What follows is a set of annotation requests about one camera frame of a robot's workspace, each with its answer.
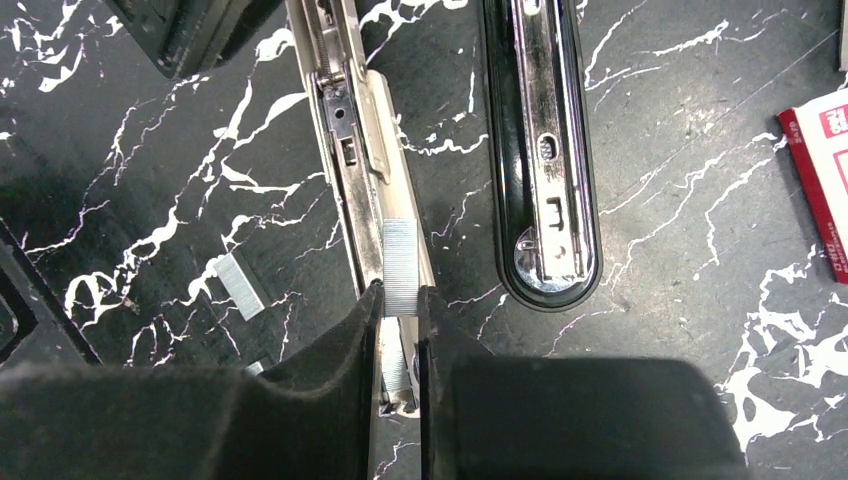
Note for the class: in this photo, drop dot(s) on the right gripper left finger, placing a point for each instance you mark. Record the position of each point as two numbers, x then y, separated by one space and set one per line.
309 417

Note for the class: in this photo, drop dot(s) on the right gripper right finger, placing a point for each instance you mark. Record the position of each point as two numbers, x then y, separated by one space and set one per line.
488 416

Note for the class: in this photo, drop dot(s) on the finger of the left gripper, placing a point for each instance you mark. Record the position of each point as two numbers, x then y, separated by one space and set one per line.
183 38

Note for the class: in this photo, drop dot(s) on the staple strip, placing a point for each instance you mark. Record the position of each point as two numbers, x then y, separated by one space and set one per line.
394 368
241 283
400 267

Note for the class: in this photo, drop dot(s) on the beige stapler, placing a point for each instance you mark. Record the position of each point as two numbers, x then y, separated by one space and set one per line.
362 154

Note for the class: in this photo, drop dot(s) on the red white staple box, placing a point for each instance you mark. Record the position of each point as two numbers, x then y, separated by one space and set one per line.
817 138

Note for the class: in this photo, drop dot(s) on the black stapler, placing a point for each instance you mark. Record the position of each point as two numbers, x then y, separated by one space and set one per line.
548 243

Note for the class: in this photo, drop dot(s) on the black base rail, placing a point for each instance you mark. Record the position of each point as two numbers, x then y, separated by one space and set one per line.
34 329

